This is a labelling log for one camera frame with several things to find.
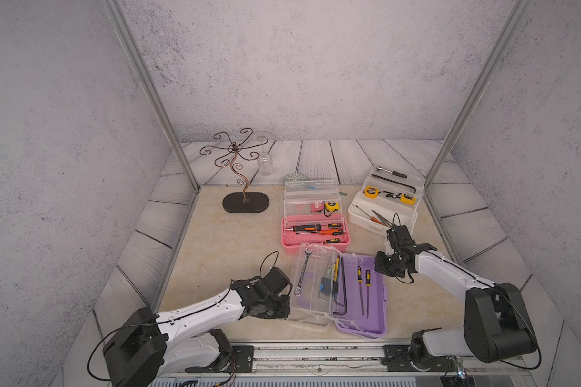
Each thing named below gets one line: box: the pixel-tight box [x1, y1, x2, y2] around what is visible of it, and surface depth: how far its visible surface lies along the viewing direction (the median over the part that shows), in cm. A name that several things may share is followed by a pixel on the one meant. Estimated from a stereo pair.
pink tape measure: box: [310, 203, 325, 213], surface depth 104 cm
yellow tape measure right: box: [400, 193, 417, 206], surface depth 106 cm
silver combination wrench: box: [293, 246, 314, 296], surface depth 80 cm
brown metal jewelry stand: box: [199, 128, 270, 214], surface depth 113 cm
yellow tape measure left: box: [363, 185, 381, 200], surface depth 110 cm
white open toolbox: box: [347, 164, 426, 238], surface depth 109 cm
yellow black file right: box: [365, 269, 373, 320], surface depth 91 cm
